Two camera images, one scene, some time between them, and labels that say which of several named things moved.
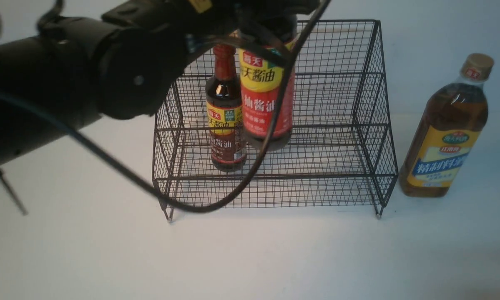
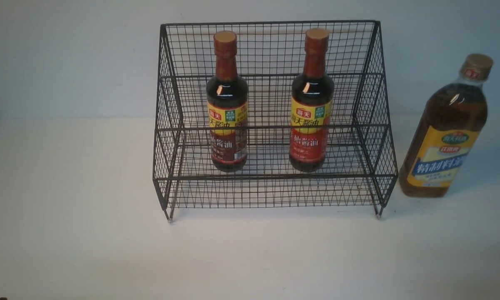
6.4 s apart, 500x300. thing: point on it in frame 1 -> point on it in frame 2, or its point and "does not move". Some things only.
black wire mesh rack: x=296 y=115 does not move
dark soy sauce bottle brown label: x=226 y=148 does not move
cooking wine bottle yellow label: x=448 y=132 does not move
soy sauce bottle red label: x=262 y=82 -> x=312 y=106
